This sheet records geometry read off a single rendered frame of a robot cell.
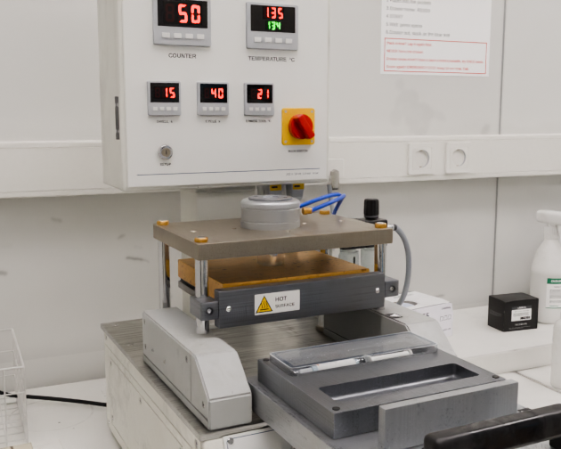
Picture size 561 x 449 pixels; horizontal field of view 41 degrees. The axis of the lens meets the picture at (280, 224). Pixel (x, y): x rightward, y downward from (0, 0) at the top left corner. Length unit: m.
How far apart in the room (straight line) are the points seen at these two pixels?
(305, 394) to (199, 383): 0.14
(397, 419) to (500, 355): 0.89
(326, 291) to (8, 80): 0.75
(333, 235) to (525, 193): 1.07
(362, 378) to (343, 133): 0.93
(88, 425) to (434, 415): 0.74
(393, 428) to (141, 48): 0.63
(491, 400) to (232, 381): 0.27
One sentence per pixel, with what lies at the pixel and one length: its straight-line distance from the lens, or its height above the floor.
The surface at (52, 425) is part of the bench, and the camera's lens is 1.32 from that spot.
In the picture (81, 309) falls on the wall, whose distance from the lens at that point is 1.49.
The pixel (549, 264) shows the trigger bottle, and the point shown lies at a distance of 1.74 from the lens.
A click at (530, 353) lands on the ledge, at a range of 1.59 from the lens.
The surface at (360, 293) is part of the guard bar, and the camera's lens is 0.95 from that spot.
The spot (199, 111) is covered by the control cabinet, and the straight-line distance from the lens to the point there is 1.07.
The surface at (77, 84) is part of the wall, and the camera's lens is 1.44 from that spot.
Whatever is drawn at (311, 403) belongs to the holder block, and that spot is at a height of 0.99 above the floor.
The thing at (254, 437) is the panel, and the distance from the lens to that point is 0.82.
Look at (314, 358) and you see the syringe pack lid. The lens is 0.79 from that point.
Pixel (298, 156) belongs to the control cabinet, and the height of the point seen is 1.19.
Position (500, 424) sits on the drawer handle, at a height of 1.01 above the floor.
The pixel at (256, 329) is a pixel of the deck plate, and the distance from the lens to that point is 1.15.
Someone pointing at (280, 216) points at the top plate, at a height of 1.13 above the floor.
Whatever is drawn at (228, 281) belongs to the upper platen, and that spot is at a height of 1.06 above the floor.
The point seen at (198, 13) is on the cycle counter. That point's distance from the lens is 1.08.
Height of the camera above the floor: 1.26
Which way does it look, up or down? 8 degrees down
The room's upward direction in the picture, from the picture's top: straight up
